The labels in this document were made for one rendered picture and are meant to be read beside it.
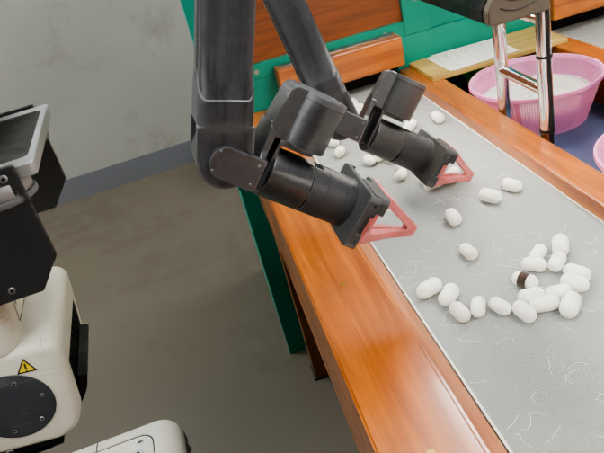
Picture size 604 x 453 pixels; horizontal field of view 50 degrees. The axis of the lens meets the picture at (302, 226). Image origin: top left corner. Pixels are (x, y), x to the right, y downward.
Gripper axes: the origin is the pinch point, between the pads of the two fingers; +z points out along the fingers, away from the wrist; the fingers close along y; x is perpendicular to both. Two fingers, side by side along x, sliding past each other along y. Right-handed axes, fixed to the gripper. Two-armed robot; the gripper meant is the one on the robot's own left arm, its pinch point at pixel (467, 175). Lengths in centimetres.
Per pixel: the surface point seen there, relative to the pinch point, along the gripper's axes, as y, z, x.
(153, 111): 241, -19, 73
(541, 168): -5.4, 7.7, -6.5
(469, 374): -39.4, -14.0, 13.4
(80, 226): 202, -35, 128
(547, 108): 3.5, 9.4, -14.9
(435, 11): 61, 10, -23
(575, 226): -20.1, 5.9, -2.7
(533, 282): -30.1, -4.6, 4.0
